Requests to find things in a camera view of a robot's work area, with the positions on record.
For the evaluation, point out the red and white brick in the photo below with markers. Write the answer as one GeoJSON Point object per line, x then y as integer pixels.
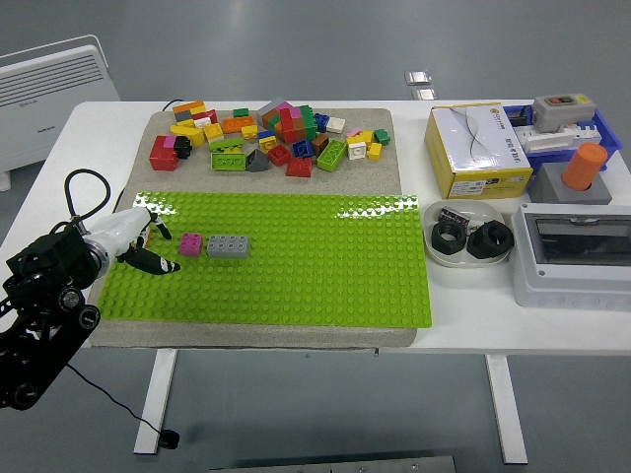
{"type": "Point", "coordinates": [204, 115]}

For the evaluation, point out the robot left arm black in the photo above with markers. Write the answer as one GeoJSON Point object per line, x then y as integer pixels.
{"type": "Point", "coordinates": [49, 256]}

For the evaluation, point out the yellow square brick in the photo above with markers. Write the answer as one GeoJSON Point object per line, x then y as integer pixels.
{"type": "Point", "coordinates": [213, 131]}

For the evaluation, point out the red slope brick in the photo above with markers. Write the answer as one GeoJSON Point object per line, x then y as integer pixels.
{"type": "Point", "coordinates": [299, 167]}

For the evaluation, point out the yellow white cardboard box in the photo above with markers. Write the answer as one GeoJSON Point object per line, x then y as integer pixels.
{"type": "Point", "coordinates": [473, 143]}

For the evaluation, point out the green studded baseplate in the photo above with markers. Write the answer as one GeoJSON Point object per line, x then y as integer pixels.
{"type": "Point", "coordinates": [305, 271]}

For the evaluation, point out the large grey brick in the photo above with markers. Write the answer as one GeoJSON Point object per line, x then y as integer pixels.
{"type": "Point", "coordinates": [270, 107]}

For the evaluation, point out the small grey brick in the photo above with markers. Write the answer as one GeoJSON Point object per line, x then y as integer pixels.
{"type": "Point", "coordinates": [182, 115]}

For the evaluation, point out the white dish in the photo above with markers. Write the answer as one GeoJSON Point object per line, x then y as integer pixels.
{"type": "Point", "coordinates": [485, 212]}

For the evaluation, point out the white distribution box clear cover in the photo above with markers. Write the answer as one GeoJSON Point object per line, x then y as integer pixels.
{"type": "Point", "coordinates": [567, 290]}

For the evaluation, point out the white table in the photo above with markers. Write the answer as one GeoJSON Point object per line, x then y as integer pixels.
{"type": "Point", "coordinates": [468, 325]}

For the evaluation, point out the small green brick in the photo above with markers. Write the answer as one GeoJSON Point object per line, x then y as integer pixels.
{"type": "Point", "coordinates": [241, 112]}

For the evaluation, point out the lime hollow long brick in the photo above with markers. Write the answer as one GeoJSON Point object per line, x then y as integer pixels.
{"type": "Point", "coordinates": [228, 160]}

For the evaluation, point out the blue plastic bin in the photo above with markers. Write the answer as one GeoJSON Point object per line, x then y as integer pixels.
{"type": "Point", "coordinates": [609, 135]}

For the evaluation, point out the small dark packet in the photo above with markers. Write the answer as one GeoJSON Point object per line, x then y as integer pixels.
{"type": "Point", "coordinates": [451, 214]}

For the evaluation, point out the green brick stack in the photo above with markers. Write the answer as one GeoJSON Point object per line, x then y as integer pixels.
{"type": "Point", "coordinates": [309, 120]}

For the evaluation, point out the grey long brick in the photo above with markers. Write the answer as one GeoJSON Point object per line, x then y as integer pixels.
{"type": "Point", "coordinates": [228, 247]}

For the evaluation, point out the red pink black brick assembly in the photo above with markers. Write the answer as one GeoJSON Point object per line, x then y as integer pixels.
{"type": "Point", "coordinates": [162, 155]}

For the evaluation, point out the grey block holder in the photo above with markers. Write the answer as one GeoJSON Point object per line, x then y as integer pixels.
{"type": "Point", "coordinates": [547, 187]}

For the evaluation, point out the blue square brick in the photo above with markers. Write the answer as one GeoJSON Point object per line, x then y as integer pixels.
{"type": "Point", "coordinates": [302, 148]}

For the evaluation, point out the small blue brick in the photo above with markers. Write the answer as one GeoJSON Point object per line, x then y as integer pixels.
{"type": "Point", "coordinates": [322, 120]}

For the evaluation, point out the white square brick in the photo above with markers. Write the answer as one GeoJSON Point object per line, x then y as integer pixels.
{"type": "Point", "coordinates": [356, 149]}

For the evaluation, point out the grey-brown mat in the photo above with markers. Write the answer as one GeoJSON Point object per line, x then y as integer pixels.
{"type": "Point", "coordinates": [345, 182]}

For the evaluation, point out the yellow arch brick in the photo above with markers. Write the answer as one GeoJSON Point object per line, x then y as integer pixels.
{"type": "Point", "coordinates": [189, 130]}

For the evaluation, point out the white table leg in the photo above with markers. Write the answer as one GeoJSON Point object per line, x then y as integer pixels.
{"type": "Point", "coordinates": [505, 409]}
{"type": "Point", "coordinates": [158, 394]}

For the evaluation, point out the grey slope brick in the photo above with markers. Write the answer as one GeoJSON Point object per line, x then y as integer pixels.
{"type": "Point", "coordinates": [257, 160]}

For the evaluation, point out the orange cylinder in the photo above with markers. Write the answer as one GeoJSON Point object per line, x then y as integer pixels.
{"type": "Point", "coordinates": [584, 167]}

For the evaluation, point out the magenta square brick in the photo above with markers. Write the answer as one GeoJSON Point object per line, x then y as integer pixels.
{"type": "Point", "coordinates": [190, 245]}

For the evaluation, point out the small yellow brick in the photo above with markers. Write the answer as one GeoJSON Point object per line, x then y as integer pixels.
{"type": "Point", "coordinates": [249, 131]}

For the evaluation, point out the brown and orange brick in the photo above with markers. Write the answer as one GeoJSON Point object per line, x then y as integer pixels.
{"type": "Point", "coordinates": [271, 123]}

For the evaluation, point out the silver floor socket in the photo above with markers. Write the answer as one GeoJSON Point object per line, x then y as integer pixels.
{"type": "Point", "coordinates": [418, 77]}
{"type": "Point", "coordinates": [425, 94]}

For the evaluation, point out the white panel heater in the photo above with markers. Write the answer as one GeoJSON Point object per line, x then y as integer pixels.
{"type": "Point", "coordinates": [49, 98]}

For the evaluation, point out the red square brick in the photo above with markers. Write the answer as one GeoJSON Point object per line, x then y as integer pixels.
{"type": "Point", "coordinates": [279, 155]}

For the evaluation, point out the orange long brick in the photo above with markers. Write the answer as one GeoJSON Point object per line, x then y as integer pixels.
{"type": "Point", "coordinates": [237, 124]}

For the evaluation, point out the black adapter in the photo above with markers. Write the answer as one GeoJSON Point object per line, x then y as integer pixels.
{"type": "Point", "coordinates": [517, 119]}

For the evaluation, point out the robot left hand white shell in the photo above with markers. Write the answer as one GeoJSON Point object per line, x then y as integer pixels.
{"type": "Point", "coordinates": [118, 224]}

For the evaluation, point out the large black hex nut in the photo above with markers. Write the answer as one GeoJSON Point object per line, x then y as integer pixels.
{"type": "Point", "coordinates": [475, 246]}

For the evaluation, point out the white terminal strip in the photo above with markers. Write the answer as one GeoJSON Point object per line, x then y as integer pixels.
{"type": "Point", "coordinates": [542, 140]}

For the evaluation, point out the lime flat brick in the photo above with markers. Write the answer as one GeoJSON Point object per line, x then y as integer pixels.
{"type": "Point", "coordinates": [227, 145]}

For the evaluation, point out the blue and yellow brick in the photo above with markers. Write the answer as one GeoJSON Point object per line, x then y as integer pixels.
{"type": "Point", "coordinates": [267, 142]}

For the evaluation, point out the pink flat brick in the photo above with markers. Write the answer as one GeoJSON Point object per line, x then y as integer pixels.
{"type": "Point", "coordinates": [354, 132]}

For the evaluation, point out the tall red brick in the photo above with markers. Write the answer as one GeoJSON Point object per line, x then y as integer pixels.
{"type": "Point", "coordinates": [288, 127]}

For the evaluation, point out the grey switch box red button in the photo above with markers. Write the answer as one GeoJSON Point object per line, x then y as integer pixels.
{"type": "Point", "coordinates": [562, 115]}

